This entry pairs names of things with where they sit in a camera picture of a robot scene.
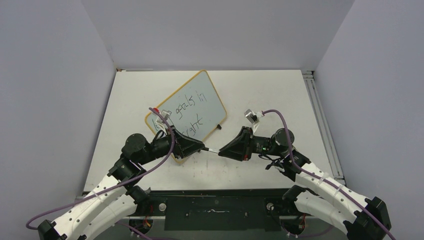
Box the aluminium frame rail right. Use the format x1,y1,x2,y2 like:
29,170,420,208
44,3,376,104
301,70,346,185

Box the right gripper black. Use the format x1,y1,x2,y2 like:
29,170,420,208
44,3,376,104
218,126,284,161

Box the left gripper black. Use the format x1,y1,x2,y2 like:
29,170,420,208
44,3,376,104
137,125,205,166

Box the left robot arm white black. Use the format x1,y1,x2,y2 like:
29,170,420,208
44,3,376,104
37,126,205,240

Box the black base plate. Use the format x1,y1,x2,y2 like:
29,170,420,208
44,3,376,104
115,187,349,232

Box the yellow framed whiteboard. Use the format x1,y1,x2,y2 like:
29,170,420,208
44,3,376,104
144,69,229,165

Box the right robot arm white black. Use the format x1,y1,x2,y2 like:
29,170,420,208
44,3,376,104
218,126,394,240

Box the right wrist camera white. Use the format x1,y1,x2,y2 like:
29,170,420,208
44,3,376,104
244,109,264,133

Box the black white marker pen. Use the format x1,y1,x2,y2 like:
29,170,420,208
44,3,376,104
201,147,220,154

